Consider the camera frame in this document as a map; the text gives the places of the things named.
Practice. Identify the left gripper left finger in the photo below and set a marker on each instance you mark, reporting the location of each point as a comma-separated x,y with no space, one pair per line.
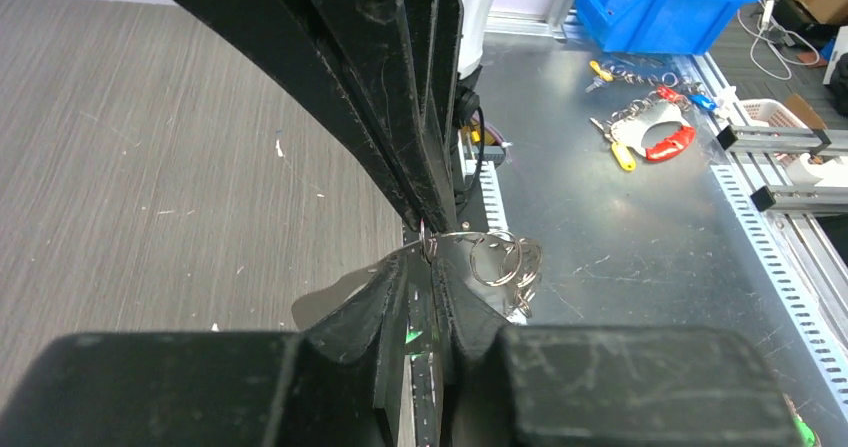
337,383

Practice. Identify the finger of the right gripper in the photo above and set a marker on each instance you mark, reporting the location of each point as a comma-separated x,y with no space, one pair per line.
434,28
363,69

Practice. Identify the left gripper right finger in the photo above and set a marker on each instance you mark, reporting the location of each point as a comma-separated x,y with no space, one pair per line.
510,385

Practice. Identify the large metal keyring holder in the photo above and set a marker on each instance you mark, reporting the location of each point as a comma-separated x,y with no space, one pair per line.
499,267

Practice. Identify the key with green tag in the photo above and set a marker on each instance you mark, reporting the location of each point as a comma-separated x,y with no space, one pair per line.
807,434

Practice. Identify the key with yellow tag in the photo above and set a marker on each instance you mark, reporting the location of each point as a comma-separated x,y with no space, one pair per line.
605,74

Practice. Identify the blue plastic bin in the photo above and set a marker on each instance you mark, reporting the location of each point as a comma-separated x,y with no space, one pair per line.
679,27

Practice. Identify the yellow key tag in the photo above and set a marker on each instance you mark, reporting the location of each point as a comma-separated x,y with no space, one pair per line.
623,156

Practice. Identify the small white basket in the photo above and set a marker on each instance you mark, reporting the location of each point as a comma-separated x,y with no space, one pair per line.
769,113

